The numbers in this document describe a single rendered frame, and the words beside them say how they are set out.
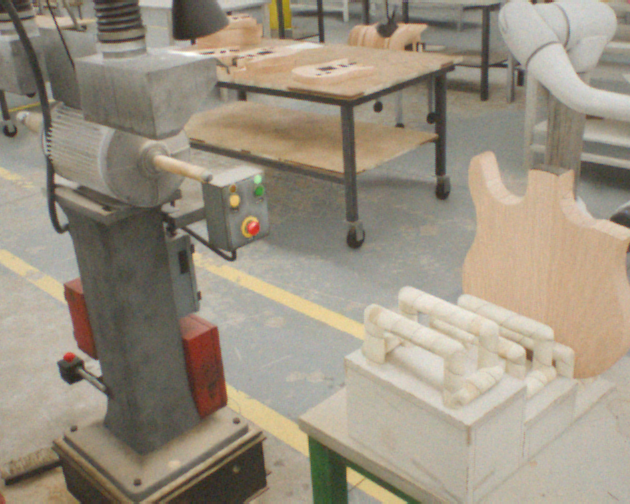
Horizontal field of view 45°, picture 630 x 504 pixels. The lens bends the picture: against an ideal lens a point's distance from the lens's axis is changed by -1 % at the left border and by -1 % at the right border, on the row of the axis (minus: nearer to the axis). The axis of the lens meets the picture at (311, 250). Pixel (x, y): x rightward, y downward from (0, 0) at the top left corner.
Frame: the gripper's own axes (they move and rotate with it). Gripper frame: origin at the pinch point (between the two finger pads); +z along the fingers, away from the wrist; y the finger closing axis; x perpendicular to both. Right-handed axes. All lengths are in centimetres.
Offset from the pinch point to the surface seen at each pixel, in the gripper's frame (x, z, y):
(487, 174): 18.1, 13.5, 12.7
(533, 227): 10.7, 14.4, 1.7
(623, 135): -84, -328, 155
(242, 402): -115, -12, 145
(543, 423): -15.8, 30.9, -13.0
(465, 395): -1.8, 48.8, -10.1
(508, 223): 10.0, 14.4, 7.1
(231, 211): -11, 15, 96
